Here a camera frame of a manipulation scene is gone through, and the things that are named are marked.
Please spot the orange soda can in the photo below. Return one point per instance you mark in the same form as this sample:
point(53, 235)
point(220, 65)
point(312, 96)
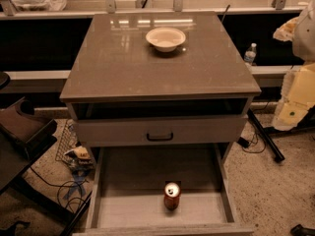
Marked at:
point(172, 193)

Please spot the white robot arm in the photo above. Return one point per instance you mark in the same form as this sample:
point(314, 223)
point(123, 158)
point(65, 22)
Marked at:
point(298, 84)

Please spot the closed grey upper drawer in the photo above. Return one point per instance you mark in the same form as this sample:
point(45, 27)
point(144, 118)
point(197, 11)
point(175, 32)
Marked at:
point(189, 130)

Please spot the grey cabinet with counter top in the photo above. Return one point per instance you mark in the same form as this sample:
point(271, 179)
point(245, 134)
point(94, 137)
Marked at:
point(119, 75)

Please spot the open grey middle drawer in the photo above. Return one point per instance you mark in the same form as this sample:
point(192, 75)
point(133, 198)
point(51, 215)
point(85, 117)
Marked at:
point(128, 193)

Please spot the white paper bowl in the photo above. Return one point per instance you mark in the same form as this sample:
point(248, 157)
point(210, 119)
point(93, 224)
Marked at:
point(165, 39)

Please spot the clear plastic water bottle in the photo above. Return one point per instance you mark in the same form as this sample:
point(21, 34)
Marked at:
point(250, 54)

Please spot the black table leg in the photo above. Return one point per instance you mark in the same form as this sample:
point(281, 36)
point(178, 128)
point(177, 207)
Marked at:
point(279, 157)

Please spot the dark brown chair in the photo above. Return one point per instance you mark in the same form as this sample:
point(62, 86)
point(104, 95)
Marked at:
point(25, 137)

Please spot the black drawer handle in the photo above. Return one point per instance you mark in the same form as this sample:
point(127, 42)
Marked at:
point(159, 138)

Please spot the wire mesh basket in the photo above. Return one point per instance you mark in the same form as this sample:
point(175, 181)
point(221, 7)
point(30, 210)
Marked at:
point(67, 141)

